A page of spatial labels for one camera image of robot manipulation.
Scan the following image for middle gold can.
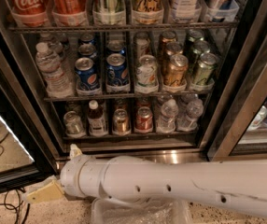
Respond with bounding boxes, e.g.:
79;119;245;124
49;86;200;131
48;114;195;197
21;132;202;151
162;42;183;75

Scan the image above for front left Pepsi can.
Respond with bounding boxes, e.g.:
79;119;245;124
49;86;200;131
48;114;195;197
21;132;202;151
75;57;101;95

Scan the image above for bottom right water bottle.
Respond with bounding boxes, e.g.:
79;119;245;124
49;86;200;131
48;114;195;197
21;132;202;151
177;99;204;132

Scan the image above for clear plastic bin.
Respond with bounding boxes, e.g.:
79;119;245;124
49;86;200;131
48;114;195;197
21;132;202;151
91;199;193;224

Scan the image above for front gold can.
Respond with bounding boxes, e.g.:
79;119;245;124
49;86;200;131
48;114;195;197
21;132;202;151
163;54;189;89

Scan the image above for bottom red can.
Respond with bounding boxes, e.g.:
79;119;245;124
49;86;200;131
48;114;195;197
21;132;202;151
135;106;153;133

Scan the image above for middle green can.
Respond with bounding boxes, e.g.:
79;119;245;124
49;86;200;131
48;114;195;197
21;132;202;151
188;40;210;73

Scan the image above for red Coca-Cola can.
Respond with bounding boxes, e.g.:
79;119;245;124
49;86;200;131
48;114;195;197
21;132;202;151
11;0;47;27

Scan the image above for white labelled bottle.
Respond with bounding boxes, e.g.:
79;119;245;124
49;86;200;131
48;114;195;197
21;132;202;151
169;0;201;23

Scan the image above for green striped tall can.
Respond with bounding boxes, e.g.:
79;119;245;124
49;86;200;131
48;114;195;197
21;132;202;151
92;0;125;25

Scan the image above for gold La Croix can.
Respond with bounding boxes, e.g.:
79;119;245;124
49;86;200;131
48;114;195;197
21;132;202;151
132;0;163;25

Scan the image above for white green soda can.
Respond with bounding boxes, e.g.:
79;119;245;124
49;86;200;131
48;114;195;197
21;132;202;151
135;55;159;94

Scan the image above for pepsi can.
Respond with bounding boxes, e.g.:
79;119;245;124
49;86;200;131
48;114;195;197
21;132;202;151
75;57;101;95
105;53;130;92
106;40;126;55
77;44;98;61

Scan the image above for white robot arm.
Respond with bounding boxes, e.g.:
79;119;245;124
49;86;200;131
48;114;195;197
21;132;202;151
23;145;267;217

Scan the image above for black fridge door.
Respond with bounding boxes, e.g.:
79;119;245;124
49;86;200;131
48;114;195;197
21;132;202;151
0;3;58;198

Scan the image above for brown juice bottle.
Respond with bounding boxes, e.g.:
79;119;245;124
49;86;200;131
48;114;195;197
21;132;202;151
88;100;107;136

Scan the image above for middle right Pepsi can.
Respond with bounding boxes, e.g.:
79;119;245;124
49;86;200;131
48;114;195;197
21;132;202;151
106;40;126;55

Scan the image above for bottom left water bottle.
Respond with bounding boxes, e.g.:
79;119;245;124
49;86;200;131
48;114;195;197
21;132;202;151
157;99;178;133

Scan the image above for front clear water bottle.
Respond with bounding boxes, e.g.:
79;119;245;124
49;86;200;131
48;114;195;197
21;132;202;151
35;42;74;98

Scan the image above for silver green 7up can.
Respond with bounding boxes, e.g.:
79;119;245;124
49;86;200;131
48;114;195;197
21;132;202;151
63;111;86;137

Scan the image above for bottom gold can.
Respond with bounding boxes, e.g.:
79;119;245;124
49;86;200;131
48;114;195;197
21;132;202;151
113;108;130;135

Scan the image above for front right Pepsi can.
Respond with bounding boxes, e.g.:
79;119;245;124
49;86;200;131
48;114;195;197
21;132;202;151
105;53;130;92

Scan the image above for middle left Pepsi can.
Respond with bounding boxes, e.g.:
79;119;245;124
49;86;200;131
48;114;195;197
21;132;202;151
77;44;98;61

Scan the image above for front green can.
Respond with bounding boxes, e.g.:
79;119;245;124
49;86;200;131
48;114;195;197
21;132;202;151
190;53;218;91

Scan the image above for orange soda can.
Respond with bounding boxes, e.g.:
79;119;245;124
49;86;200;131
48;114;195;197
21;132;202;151
52;0;87;27

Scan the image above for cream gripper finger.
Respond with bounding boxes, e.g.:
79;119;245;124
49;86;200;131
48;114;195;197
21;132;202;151
69;144;82;159
22;175;64;203

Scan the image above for black cables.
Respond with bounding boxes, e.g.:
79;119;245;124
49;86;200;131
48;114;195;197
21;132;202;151
0;188;31;224

